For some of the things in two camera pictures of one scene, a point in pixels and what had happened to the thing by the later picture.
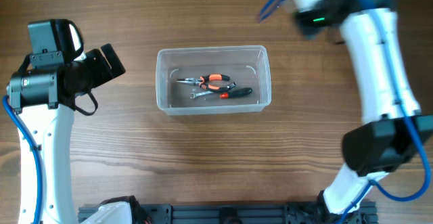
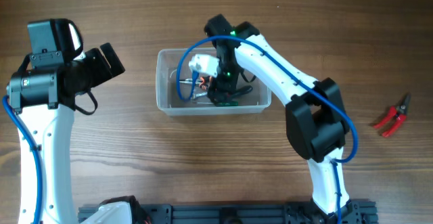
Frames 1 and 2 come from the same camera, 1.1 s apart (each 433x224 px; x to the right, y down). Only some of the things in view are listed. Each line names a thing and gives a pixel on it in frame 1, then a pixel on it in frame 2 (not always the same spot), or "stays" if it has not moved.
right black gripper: x=307 y=30 → x=221 y=95
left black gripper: x=104 y=73 stays
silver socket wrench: x=195 y=95 stays
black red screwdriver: x=236 y=93 stays
